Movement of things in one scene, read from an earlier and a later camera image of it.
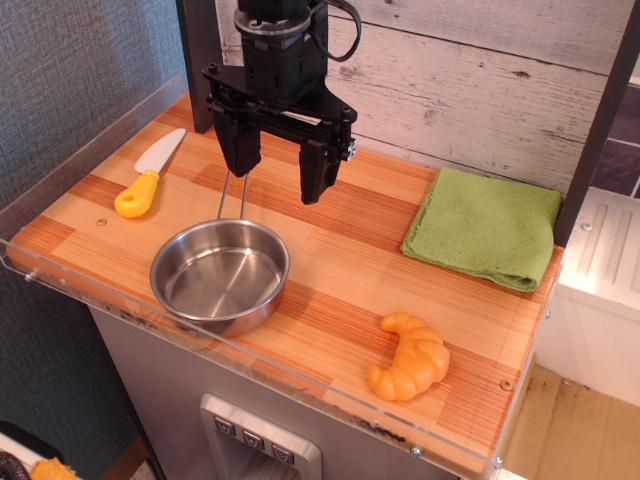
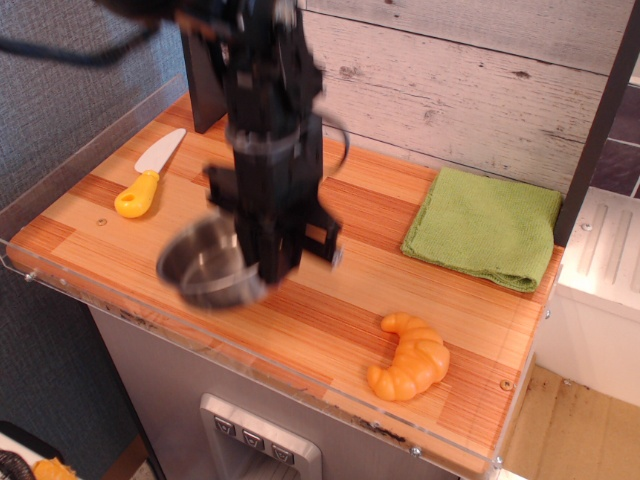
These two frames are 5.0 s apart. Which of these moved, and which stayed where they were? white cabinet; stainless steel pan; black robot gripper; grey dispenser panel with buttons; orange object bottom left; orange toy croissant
Moved: black robot gripper; stainless steel pan
Stayed: white cabinet; orange toy croissant; orange object bottom left; grey dispenser panel with buttons
